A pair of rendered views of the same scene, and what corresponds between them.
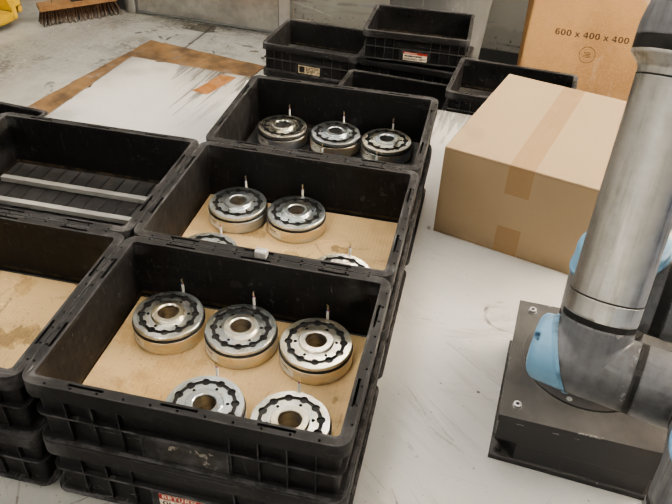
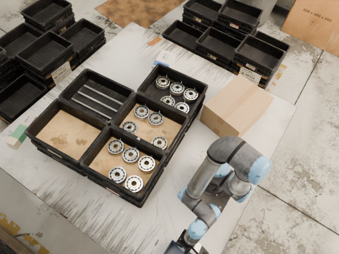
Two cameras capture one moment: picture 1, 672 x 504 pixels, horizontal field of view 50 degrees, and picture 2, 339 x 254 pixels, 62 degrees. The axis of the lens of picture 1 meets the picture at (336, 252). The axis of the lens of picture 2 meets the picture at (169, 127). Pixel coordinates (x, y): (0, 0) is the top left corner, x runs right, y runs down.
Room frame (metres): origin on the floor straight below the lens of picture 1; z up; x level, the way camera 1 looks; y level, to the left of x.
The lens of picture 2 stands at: (0.09, -0.21, 2.40)
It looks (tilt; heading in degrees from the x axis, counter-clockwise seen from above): 59 degrees down; 11
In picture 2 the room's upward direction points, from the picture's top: 7 degrees clockwise
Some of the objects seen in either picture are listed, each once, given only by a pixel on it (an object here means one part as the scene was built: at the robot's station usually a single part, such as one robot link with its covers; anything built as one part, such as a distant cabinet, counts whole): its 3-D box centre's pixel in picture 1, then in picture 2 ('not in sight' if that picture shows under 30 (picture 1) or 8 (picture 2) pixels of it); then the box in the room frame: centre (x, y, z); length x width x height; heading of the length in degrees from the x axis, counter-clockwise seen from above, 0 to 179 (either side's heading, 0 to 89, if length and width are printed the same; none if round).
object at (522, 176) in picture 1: (539, 166); (235, 109); (1.33, -0.42, 0.80); 0.40 x 0.30 x 0.20; 153
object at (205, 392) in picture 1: (204, 404); (117, 174); (0.59, 0.16, 0.86); 0.05 x 0.05 x 0.01
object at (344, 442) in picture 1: (222, 331); (123, 160); (0.67, 0.14, 0.92); 0.40 x 0.30 x 0.02; 79
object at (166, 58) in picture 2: not in sight; (163, 63); (1.62, 0.20, 0.75); 0.20 x 0.12 x 0.09; 174
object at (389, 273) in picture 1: (285, 206); (150, 121); (0.96, 0.08, 0.92); 0.40 x 0.30 x 0.02; 79
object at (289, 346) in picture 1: (316, 343); (146, 163); (0.72, 0.02, 0.86); 0.10 x 0.10 x 0.01
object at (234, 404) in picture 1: (204, 406); (117, 174); (0.59, 0.16, 0.86); 0.10 x 0.10 x 0.01
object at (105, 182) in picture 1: (65, 195); (98, 99); (1.04, 0.48, 0.87); 0.40 x 0.30 x 0.11; 79
